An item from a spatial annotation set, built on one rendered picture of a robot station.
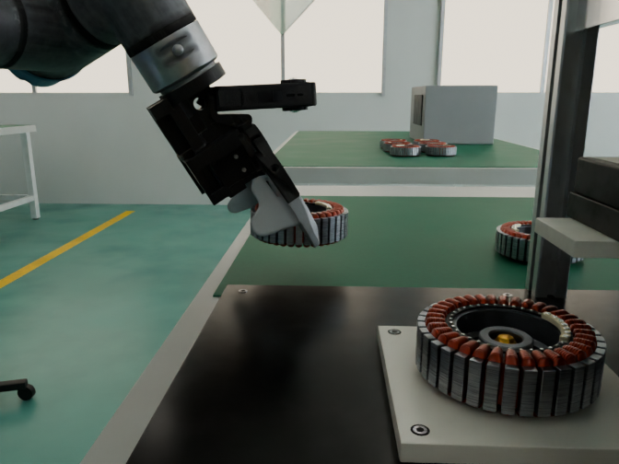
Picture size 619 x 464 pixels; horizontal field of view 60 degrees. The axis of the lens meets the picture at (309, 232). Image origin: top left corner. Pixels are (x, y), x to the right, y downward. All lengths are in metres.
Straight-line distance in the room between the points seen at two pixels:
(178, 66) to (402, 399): 0.36
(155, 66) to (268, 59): 4.31
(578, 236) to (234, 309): 0.29
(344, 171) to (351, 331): 1.24
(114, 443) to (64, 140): 5.07
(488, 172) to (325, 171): 0.50
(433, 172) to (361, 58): 3.19
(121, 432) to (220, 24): 4.64
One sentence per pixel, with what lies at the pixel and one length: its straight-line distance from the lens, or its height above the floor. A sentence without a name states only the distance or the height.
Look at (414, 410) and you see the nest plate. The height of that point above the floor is 0.78.
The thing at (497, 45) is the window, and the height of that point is 1.38.
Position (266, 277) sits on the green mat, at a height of 0.75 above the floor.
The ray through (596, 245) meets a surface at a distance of 0.34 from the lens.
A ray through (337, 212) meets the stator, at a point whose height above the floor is 0.84.
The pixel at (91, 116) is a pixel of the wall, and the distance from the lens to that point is 5.26.
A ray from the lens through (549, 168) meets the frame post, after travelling 0.54.
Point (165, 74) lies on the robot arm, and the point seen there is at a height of 0.98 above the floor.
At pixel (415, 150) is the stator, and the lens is 1.98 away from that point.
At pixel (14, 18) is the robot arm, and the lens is 0.55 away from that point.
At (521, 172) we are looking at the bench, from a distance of 1.76.
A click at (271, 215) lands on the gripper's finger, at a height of 0.84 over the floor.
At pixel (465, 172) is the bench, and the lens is 1.71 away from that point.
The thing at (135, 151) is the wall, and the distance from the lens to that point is 5.14.
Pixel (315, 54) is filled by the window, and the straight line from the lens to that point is 4.81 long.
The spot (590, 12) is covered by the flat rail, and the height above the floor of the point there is 1.02.
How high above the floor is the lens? 0.96
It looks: 14 degrees down
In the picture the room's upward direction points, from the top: straight up
